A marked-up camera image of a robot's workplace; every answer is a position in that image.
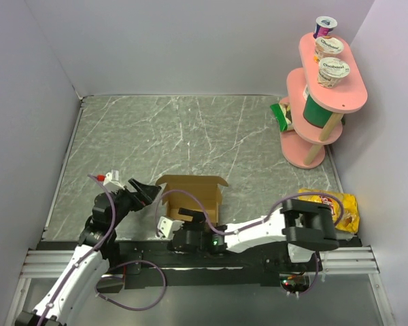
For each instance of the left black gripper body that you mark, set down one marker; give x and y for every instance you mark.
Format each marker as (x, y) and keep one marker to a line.
(126, 202)

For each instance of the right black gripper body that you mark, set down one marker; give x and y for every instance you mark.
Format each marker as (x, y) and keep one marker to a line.
(197, 227)

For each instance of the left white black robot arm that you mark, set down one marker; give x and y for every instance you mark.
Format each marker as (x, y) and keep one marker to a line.
(96, 252)

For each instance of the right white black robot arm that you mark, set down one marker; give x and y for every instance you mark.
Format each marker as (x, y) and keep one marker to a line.
(302, 227)

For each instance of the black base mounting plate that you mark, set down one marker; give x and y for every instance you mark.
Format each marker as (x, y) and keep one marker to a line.
(150, 264)

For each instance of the pink three-tier shelf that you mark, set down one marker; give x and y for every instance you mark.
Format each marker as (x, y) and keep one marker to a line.
(303, 146)

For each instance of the green snack bag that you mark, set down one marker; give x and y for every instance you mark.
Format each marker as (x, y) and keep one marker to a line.
(282, 113)

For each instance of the yellow chip bag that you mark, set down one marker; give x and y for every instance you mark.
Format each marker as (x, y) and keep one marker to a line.
(343, 206)

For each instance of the green cylindrical can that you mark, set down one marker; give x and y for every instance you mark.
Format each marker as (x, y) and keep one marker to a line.
(313, 112)

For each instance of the front Chobani yogurt cup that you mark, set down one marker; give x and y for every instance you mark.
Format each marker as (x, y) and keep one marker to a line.
(331, 71)

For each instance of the chobani yogurt cup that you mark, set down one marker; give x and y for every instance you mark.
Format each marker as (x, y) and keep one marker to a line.
(327, 47)
(331, 71)

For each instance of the middle Chobani yogurt cup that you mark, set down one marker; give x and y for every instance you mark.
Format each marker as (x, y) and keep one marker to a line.
(327, 47)

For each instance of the purple lid yogurt cup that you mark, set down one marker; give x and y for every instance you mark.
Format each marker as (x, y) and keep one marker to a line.
(324, 26)

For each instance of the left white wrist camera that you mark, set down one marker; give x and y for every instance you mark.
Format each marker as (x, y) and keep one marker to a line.
(111, 181)

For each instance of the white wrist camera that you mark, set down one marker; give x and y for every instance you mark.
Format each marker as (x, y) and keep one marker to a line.
(111, 181)
(166, 227)

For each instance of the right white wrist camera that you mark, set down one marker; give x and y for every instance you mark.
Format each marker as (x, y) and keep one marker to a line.
(166, 227)

